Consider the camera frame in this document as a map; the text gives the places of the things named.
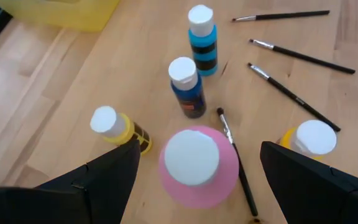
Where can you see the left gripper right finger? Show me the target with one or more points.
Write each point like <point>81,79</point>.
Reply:
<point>303,186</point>

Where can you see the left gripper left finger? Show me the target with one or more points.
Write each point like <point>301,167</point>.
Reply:
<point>110,180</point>

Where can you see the large pink paint bottle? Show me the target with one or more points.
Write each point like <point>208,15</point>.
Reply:
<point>191,158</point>

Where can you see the small dark blue paint bottle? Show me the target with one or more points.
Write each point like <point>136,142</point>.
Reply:
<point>186,93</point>

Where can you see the small light blue paint bottle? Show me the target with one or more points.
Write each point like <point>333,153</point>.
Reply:
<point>202,40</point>

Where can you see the small yellow black-labelled paint bottle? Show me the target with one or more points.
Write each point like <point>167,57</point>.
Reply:
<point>104,119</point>

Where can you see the yellow translucent plastic bin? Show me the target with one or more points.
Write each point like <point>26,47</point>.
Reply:
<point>57,15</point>

